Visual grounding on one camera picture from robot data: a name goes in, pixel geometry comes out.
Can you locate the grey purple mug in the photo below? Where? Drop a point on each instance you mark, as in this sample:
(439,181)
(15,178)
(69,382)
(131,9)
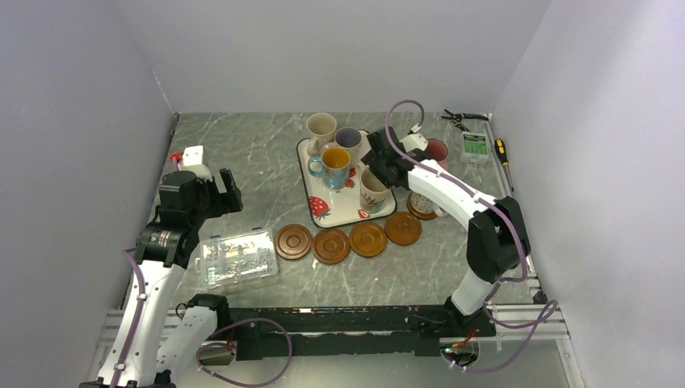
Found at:
(350,139)

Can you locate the black pliers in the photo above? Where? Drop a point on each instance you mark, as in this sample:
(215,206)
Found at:
(458,118)

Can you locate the cream mug outside tray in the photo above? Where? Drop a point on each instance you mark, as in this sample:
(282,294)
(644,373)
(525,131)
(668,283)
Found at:
(321,128)

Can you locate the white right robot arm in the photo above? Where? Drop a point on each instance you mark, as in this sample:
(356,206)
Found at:
(496,234)

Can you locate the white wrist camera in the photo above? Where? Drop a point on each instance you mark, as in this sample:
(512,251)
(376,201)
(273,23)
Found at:
(414,141)
(192,159)

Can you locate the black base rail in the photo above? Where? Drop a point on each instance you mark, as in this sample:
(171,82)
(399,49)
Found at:
(340,330)

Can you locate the white green electronic device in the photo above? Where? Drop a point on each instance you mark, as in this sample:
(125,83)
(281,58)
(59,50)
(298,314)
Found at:
(474,148)

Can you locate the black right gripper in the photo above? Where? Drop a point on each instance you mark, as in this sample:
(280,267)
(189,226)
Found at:
(373,162)

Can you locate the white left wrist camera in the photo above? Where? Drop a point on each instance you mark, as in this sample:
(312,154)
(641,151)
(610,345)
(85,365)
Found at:
(192,159)

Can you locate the white mug orange inside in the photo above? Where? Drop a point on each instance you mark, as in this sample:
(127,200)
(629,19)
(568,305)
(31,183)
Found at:
(423,203)

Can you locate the white serving tray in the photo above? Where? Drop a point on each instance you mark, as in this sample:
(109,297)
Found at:
(331,209)

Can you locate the yellow black screwdriver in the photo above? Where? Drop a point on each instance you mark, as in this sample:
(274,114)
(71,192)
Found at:
(500,150)

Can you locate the pink mug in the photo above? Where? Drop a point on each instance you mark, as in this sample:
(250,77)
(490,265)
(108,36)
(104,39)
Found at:
(438,151)

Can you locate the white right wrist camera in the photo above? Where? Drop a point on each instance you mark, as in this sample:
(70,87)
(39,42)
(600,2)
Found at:
(414,141)

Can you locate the blue mug yellow inside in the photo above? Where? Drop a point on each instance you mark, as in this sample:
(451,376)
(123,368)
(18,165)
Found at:
(331,167)

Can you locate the clear plastic parts box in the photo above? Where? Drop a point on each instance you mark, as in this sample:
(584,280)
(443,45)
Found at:
(228,260)

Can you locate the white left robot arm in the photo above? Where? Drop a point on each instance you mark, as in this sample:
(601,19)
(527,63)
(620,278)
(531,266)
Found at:
(139,357)

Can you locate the cream patterned mug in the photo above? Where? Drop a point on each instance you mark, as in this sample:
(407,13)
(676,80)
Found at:
(373,194)

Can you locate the brown wooden coaster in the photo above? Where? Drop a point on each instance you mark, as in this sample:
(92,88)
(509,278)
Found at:
(331,247)
(423,216)
(293,242)
(368,239)
(403,229)

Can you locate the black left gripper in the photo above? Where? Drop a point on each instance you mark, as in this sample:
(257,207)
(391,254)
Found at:
(226,201)

